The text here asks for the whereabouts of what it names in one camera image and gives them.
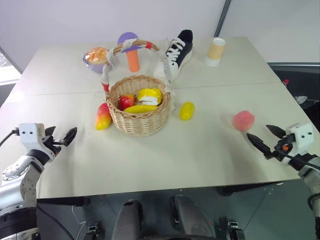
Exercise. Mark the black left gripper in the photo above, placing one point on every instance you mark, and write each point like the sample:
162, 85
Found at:
50, 146

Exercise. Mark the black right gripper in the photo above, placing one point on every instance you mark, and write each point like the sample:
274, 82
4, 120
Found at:
283, 146

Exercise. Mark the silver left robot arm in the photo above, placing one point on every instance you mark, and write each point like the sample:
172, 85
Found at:
23, 175

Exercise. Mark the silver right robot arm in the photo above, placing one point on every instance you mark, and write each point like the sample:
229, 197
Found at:
312, 180

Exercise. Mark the pink peach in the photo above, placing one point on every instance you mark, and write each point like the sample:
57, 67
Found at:
243, 121

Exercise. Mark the red and yellow mango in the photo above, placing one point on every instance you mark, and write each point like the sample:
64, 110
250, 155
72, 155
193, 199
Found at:
103, 117

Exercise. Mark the red apple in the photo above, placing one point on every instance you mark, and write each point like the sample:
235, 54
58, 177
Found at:
127, 101

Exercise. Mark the bread in purple bowl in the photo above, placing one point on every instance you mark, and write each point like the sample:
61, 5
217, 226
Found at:
95, 60

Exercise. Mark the yellow lemon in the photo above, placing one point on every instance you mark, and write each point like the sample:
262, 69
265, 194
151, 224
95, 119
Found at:
187, 111

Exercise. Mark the yellow half-peeled banana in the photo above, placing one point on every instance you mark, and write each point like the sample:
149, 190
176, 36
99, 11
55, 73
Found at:
150, 96

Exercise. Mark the orange mushroom with purple cap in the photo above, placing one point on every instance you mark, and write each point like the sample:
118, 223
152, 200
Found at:
133, 60

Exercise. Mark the dark rounded shape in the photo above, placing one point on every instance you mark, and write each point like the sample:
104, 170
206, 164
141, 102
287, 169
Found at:
128, 220

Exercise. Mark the black and white sneaker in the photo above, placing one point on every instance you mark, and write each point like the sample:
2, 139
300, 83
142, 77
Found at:
178, 55

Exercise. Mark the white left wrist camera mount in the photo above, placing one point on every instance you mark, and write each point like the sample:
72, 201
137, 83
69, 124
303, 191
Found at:
30, 136

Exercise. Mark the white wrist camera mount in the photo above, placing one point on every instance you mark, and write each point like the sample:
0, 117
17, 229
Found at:
30, 136
301, 136

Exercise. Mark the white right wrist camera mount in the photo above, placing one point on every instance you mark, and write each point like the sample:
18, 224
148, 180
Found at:
301, 136

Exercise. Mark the black metal bracket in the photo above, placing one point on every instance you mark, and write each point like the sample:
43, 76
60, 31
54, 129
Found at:
91, 232
232, 228

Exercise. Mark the grey metal post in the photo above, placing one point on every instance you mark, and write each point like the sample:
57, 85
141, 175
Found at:
222, 17

